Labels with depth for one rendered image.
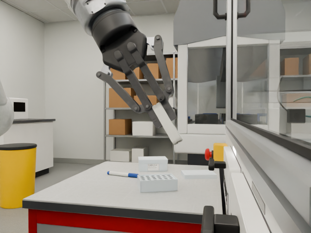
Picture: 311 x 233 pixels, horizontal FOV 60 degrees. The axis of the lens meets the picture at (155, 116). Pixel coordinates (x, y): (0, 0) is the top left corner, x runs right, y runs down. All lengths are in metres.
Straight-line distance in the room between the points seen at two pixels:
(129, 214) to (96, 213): 0.10
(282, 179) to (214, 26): 1.31
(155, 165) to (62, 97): 4.60
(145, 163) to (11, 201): 2.32
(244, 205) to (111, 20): 0.33
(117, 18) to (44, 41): 5.59
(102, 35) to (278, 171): 0.35
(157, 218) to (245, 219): 0.52
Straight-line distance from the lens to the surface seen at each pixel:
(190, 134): 1.41
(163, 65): 0.44
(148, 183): 0.89
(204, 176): 1.08
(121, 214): 0.79
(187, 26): 1.47
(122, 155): 4.78
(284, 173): 0.17
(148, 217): 0.77
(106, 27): 0.46
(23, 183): 3.27
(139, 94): 0.44
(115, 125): 4.70
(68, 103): 5.59
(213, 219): 0.29
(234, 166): 0.47
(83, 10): 0.49
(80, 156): 5.53
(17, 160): 3.20
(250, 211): 0.27
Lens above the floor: 1.02
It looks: 1 degrees down
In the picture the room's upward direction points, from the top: straight up
